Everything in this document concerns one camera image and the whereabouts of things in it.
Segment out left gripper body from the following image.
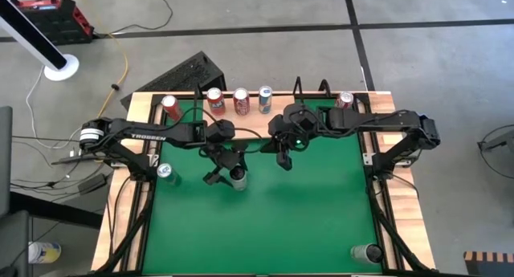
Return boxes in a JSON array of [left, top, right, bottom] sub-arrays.
[[200, 142, 249, 169]]

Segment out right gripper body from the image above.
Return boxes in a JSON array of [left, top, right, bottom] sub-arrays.
[[276, 104, 320, 148]]

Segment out blue Red Bull can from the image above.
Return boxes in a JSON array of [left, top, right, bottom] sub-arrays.
[[258, 85, 274, 115], [155, 162, 182, 188]]

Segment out white Celsius can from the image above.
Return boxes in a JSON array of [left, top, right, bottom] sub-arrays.
[[349, 242, 385, 265], [228, 165, 249, 192]]

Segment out red Coca-Cola can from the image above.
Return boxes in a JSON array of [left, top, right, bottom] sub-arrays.
[[335, 91, 355, 110], [232, 87, 251, 116]]

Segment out red Fanta can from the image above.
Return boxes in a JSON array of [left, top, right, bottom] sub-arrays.
[[160, 94, 185, 122], [206, 87, 226, 116]]

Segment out green table mat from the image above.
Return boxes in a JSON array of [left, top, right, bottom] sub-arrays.
[[141, 98, 383, 275]]

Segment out black perforated computer case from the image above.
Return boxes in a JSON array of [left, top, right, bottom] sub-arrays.
[[120, 51, 227, 109]]

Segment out black power adapter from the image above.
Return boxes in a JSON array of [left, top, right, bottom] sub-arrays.
[[78, 173, 108, 196]]

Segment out black power strip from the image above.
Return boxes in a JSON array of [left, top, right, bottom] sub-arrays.
[[51, 153, 101, 166]]

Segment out white and yellow container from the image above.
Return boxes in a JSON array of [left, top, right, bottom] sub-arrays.
[[27, 240, 63, 265]]

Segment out grey floor stand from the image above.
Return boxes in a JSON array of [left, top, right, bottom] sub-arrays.
[[477, 128, 514, 153]]

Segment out grey furniture panel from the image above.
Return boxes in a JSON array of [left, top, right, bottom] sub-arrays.
[[0, 105, 33, 277]]

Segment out red and black tool case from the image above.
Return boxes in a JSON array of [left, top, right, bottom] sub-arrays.
[[8, 0, 96, 46]]

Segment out orange black striped box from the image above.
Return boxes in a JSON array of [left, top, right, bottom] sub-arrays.
[[463, 251, 514, 277]]

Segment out white and black floor stand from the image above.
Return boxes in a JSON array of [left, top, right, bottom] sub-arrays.
[[0, 0, 80, 82]]

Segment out black aluminium table frame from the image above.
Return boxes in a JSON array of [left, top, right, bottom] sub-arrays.
[[96, 91, 433, 277]]

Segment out yellow cable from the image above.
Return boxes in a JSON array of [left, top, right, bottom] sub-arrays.
[[71, 0, 129, 144]]

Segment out black floor cable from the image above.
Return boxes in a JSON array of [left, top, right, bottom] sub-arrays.
[[94, 0, 174, 39]]

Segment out white cable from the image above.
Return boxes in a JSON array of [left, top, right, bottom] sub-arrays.
[[24, 66, 100, 149]]

